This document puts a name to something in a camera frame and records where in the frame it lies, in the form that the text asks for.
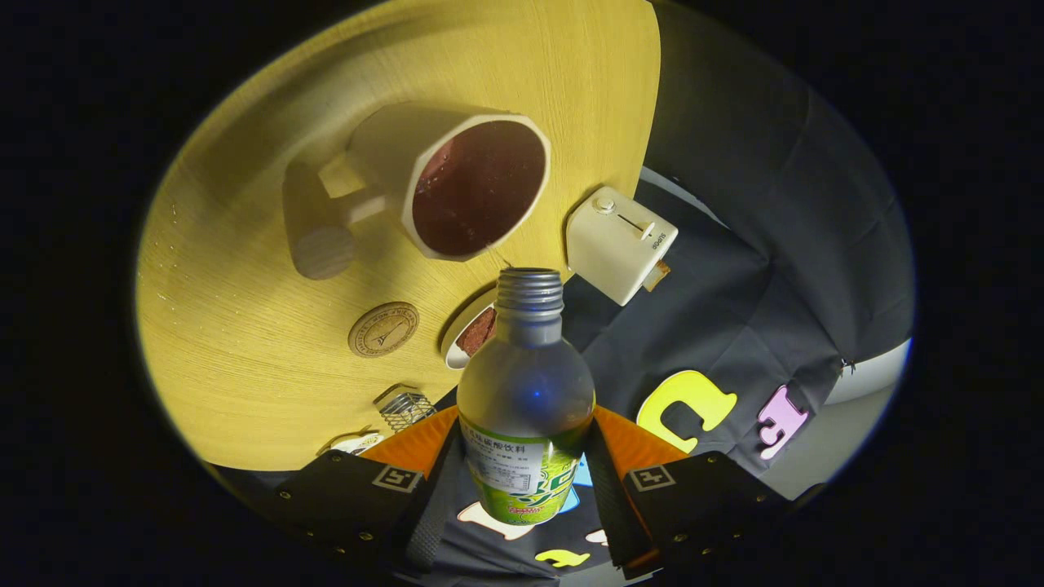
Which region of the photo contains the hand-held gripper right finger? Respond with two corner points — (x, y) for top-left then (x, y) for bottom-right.
(582, 405), (825, 581)

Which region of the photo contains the round wooden coaster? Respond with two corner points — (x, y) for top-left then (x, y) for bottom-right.
(347, 302), (421, 360)

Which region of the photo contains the wire mesh basket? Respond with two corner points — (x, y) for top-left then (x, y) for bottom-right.
(374, 389), (439, 433)

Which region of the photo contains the wooden table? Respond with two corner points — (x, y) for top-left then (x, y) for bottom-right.
(135, 0), (662, 473)

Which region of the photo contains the small white bowl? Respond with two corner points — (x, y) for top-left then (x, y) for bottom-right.
(440, 287), (500, 371)

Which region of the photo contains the silver bottle with green label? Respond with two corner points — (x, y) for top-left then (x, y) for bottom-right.
(456, 267), (597, 527)

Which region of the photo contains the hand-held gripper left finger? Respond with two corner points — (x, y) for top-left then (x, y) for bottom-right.
(269, 405), (466, 574)

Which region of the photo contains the cream cup with wooden handle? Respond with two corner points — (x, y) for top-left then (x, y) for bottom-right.
(281, 102), (553, 281)

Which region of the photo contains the cream toaster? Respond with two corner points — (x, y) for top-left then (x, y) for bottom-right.
(564, 186), (679, 308)

